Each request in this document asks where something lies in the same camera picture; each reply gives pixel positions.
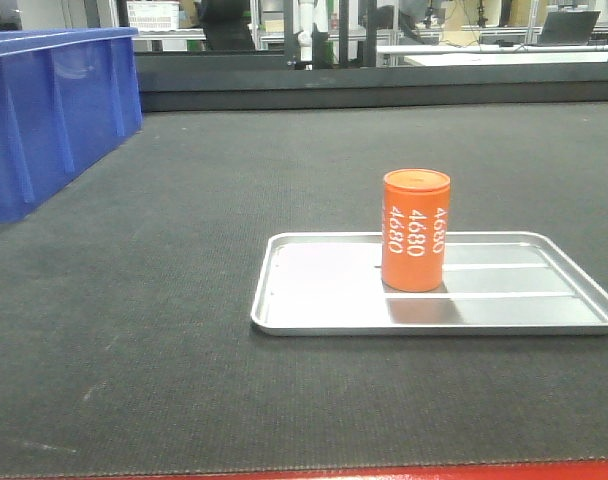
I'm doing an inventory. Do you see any orange capacitor cylinder 4680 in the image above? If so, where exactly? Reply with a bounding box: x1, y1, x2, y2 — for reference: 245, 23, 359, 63
381, 169, 451, 292

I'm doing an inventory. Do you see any silver metal tray on conveyor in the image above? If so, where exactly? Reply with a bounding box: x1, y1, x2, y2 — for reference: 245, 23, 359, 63
251, 232, 608, 336

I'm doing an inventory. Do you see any blue bin on conveyor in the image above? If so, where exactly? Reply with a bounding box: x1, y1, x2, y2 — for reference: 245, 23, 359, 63
0, 27, 143, 224

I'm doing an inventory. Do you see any white desk in background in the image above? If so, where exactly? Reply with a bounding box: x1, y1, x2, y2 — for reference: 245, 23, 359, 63
376, 45, 608, 67

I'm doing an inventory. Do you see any black laptop on desk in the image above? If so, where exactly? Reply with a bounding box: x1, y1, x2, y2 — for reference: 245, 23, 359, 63
535, 11, 600, 46

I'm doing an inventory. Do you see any black conveyor side rail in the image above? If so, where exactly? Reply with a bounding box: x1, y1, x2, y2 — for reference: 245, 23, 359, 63
135, 52, 608, 112

